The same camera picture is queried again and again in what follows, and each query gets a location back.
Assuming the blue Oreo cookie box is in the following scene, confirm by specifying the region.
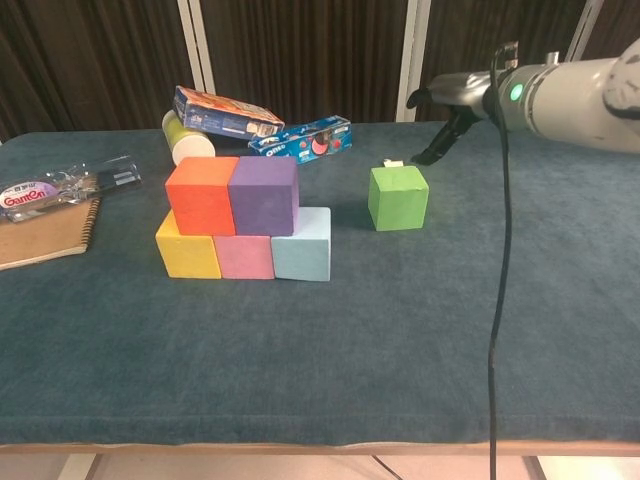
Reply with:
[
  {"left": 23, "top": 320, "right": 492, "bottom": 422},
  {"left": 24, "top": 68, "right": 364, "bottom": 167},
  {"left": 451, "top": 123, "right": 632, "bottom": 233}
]
[{"left": 247, "top": 115, "right": 353, "bottom": 166}]

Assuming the black right hand cable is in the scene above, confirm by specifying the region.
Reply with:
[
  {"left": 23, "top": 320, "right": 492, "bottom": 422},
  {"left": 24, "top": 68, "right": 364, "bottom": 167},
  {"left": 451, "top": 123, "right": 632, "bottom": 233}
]
[{"left": 487, "top": 42, "right": 521, "bottom": 480}]

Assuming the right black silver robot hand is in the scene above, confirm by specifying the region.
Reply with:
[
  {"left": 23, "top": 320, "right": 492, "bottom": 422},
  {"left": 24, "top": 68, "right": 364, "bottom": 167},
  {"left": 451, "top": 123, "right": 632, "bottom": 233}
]
[{"left": 405, "top": 71, "right": 501, "bottom": 167}]

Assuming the yellow foam cube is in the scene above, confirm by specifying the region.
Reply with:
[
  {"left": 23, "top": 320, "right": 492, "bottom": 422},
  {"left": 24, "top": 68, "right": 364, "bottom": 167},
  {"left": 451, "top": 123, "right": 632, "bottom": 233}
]
[{"left": 155, "top": 209, "right": 223, "bottom": 280}]

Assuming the pink foam cube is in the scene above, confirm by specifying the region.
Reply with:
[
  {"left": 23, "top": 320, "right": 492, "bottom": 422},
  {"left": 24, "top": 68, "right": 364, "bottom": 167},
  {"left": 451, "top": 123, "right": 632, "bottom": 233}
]
[{"left": 213, "top": 234, "right": 276, "bottom": 281}]

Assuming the purple foam cube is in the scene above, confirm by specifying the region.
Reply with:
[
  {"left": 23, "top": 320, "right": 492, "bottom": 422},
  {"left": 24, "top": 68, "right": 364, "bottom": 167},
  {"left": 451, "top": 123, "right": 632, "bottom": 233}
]
[{"left": 227, "top": 156, "right": 301, "bottom": 237}]

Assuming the dark teal table cloth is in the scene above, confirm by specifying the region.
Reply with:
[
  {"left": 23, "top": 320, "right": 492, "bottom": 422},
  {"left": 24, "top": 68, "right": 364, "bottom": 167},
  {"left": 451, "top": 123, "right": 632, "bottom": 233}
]
[{"left": 0, "top": 117, "right": 640, "bottom": 446}]

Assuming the white partition frame post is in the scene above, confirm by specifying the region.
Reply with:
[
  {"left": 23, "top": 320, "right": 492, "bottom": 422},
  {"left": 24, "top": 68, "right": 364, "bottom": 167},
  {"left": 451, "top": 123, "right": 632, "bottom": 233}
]
[
  {"left": 567, "top": 0, "right": 604, "bottom": 64},
  {"left": 395, "top": 0, "right": 431, "bottom": 123},
  {"left": 177, "top": 0, "right": 216, "bottom": 94}
]

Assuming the brown spiral notebook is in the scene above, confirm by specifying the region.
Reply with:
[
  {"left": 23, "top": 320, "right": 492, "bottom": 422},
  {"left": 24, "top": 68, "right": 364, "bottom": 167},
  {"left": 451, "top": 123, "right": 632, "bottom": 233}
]
[{"left": 0, "top": 197, "right": 103, "bottom": 272}]

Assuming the clear plastic water bottle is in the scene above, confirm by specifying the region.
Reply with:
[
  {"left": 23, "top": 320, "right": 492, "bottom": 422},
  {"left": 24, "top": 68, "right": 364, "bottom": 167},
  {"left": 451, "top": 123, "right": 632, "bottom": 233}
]
[{"left": 0, "top": 155, "right": 144, "bottom": 225}]

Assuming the light blue foam cube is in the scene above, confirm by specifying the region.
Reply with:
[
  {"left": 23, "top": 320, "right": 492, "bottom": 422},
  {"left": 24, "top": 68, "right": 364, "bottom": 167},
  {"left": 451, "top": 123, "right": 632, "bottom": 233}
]
[{"left": 270, "top": 206, "right": 333, "bottom": 284}]

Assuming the orange blue cracker box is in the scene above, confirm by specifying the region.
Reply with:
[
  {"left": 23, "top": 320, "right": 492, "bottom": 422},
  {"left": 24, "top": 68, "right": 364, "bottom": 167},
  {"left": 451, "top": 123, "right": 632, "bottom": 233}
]
[{"left": 172, "top": 85, "right": 286, "bottom": 141}]

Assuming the green foam cube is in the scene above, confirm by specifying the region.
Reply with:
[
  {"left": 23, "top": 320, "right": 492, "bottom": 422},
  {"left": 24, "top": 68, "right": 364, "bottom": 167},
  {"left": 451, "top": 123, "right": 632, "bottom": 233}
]
[{"left": 367, "top": 165, "right": 430, "bottom": 232}]

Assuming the yellow-green canister white lid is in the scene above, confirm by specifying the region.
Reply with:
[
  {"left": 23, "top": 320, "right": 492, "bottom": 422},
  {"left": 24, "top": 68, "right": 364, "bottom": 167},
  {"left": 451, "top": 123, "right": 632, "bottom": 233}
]
[{"left": 161, "top": 109, "right": 217, "bottom": 169}]

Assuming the orange foam cube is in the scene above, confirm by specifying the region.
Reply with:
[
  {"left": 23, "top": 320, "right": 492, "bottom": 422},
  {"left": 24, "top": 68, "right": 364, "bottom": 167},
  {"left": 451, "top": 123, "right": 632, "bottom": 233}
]
[{"left": 164, "top": 156, "right": 241, "bottom": 238}]

